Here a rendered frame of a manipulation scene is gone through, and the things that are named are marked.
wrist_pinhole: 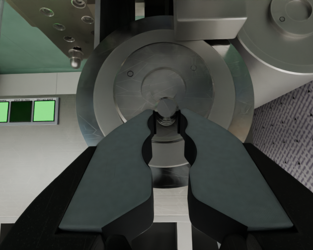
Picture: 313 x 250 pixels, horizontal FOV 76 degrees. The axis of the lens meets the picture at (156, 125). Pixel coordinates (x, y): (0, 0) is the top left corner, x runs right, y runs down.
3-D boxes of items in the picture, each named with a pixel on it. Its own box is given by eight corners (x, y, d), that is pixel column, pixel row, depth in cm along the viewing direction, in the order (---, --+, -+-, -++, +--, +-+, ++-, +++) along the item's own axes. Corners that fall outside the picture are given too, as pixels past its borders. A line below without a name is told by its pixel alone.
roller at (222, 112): (232, 27, 17) (240, 168, 15) (191, 103, 42) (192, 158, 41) (96, 30, 17) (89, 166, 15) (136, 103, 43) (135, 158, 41)
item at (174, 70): (208, 35, 15) (221, 135, 14) (203, 49, 17) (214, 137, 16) (110, 45, 15) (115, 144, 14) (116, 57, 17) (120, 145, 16)
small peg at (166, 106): (184, 109, 11) (164, 124, 11) (180, 118, 14) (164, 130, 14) (168, 91, 12) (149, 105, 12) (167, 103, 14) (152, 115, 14)
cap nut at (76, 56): (80, 48, 51) (79, 65, 50) (85, 55, 54) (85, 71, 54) (65, 49, 51) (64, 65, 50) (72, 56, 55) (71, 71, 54)
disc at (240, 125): (249, 12, 17) (261, 190, 15) (247, 16, 18) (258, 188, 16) (80, 16, 18) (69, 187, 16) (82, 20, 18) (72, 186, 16)
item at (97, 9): (103, -114, 21) (99, 52, 18) (135, 27, 44) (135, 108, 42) (98, -113, 21) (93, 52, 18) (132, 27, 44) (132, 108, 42)
